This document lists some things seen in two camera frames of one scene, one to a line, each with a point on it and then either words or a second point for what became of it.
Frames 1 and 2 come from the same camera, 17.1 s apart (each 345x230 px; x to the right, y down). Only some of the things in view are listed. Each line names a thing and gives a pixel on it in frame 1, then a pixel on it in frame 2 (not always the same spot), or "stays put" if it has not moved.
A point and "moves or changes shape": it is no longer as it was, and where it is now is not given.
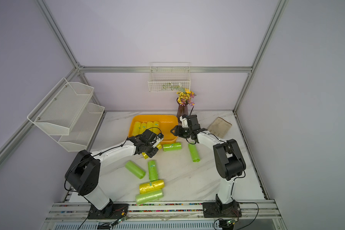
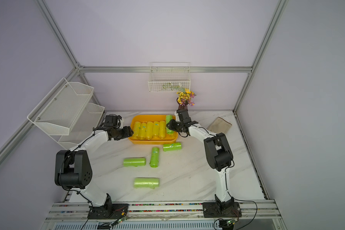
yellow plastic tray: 168,125 stays put
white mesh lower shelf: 82,131 stays put
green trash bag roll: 194,152 to 168,118
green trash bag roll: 140,173 to 134,162
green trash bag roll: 172,147 stays put
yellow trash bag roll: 136,129 stays put
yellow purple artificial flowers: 184,97 stays put
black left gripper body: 151,151 to 122,133
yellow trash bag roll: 156,127 stays put
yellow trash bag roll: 158,146 to 162,130
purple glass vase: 182,110 stays put
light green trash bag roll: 151,196 to 151,182
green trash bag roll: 153,175 moves or changes shape
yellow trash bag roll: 143,128 stays put
